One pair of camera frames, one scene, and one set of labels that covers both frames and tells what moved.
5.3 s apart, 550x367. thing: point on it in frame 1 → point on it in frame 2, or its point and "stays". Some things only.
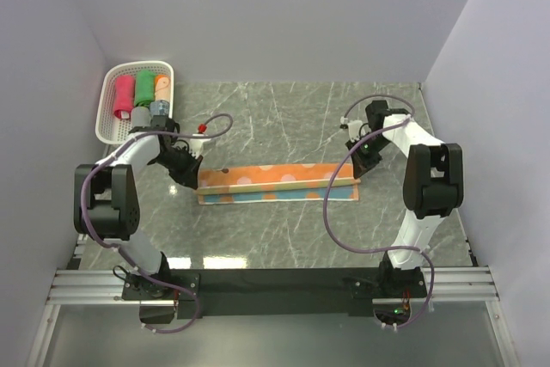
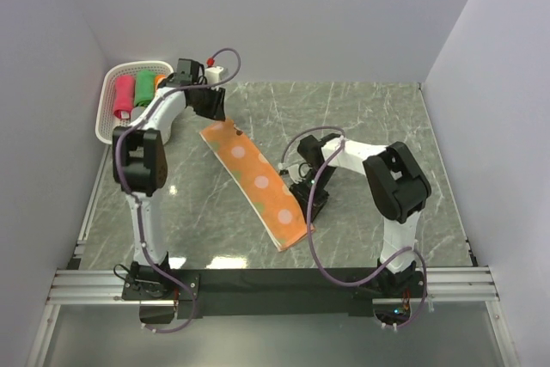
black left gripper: [189, 176] → [217, 109]
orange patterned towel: [277, 184] → [275, 206]
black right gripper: [367, 164] → [302, 196]
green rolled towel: [144, 88] stays
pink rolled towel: [124, 95] stays
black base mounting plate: [272, 292] stays
